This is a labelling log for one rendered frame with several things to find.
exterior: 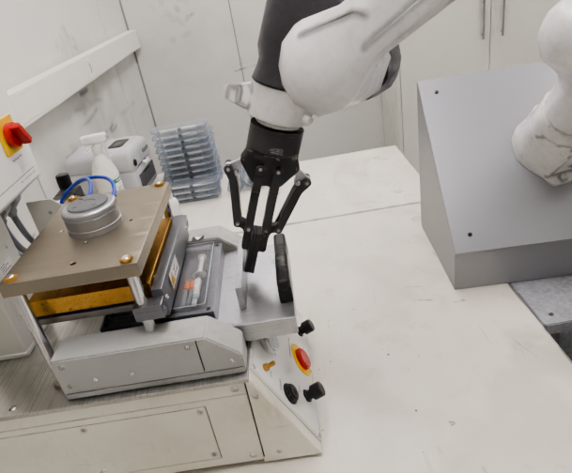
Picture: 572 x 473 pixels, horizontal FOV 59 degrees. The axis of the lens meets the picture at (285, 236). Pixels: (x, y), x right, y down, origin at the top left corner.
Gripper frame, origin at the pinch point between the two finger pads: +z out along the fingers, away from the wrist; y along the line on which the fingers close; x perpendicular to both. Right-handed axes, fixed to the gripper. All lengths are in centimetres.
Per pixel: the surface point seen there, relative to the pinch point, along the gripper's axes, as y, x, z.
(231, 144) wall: -8, 245, 66
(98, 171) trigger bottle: -45, 80, 27
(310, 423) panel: 12.8, -14.0, 20.9
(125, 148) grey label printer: -40, 91, 22
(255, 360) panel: 2.5, -12.8, 10.9
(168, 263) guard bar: -12.0, -5.5, 1.3
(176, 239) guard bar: -12.0, 1.8, 1.5
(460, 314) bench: 43.3, 10.2, 13.3
